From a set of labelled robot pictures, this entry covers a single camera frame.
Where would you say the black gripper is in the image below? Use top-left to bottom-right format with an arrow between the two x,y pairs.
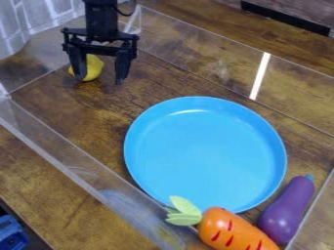
62,0 -> 139,85

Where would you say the yellow toy lemon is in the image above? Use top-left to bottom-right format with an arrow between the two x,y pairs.
83,55 -> 105,82

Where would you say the blue round tray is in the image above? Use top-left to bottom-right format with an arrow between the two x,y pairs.
125,97 -> 288,213

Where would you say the white curtain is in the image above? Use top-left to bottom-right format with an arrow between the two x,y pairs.
0,0 -> 85,60

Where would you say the blue object at corner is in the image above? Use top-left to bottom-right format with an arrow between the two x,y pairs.
0,215 -> 28,250

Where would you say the orange toy carrot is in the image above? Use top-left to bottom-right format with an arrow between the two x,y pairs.
166,195 -> 281,250

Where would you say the purple toy eggplant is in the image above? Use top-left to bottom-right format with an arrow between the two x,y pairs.
258,174 -> 316,244

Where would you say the clear acrylic enclosure wall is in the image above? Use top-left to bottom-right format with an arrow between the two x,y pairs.
0,2 -> 334,250

